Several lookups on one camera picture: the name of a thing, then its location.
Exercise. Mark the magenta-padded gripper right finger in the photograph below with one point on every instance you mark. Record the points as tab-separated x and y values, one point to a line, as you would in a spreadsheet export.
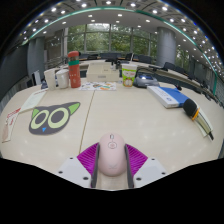
150	170

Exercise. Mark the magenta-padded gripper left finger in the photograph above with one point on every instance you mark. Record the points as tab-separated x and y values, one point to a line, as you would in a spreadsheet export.
71	168

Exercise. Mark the pink computer mouse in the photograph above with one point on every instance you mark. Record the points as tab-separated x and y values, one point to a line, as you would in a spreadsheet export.
112	156

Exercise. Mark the cat face mouse pad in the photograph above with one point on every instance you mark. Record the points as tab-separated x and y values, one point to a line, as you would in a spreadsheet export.
53	119

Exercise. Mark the black handheld microphone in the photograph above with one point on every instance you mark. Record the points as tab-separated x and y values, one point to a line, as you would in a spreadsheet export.
190	108

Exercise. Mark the red and white leaflet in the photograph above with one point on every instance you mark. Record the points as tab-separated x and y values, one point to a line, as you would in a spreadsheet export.
10	125

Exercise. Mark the blue and white book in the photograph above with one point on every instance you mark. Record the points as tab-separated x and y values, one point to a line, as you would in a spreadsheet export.
168	96

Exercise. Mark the white printed paper sheet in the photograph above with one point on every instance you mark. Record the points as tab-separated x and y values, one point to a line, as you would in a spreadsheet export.
32	101

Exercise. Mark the colourful sticker sheet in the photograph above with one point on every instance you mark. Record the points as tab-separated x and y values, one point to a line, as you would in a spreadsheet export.
96	86

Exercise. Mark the white lidded mug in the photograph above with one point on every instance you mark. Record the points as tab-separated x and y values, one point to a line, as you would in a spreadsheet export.
62	80

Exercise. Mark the white paper cup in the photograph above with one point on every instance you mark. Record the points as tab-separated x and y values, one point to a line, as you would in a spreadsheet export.
50	79

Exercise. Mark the printed cup with straw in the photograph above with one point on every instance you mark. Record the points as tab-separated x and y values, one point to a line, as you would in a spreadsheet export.
129	76

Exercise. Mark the long curved conference table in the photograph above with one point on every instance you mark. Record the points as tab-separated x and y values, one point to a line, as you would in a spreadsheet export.
166	75

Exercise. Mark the red drink bottle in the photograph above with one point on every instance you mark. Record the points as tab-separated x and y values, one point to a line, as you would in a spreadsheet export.
74	71

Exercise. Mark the white cardboard box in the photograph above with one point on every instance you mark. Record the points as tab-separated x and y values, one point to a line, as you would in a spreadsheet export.
101	74

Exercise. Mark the group of ceiling lights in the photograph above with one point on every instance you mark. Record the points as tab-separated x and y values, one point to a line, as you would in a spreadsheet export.
133	13

